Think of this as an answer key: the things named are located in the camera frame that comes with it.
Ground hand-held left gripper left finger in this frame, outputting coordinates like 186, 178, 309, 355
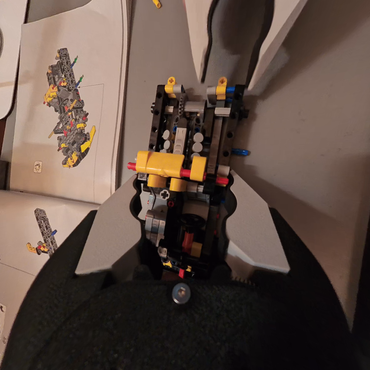
75, 174, 162, 279

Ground open lego instruction booklet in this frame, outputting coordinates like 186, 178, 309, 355
0, 0, 132, 347

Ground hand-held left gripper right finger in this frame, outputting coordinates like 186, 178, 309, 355
223, 170, 291, 280

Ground white rounded pad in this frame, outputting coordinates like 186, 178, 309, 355
0, 0, 29, 120

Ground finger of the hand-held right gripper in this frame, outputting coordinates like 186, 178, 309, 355
246, 0, 309, 91
183, 0, 219, 84

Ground small yellow grey lego connector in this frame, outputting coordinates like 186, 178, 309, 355
207, 77, 235, 100

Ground black lego beam blue pins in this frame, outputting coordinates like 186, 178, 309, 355
228, 84, 250, 174

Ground black yellow lego car chassis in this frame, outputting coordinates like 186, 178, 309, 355
127, 76, 251, 280

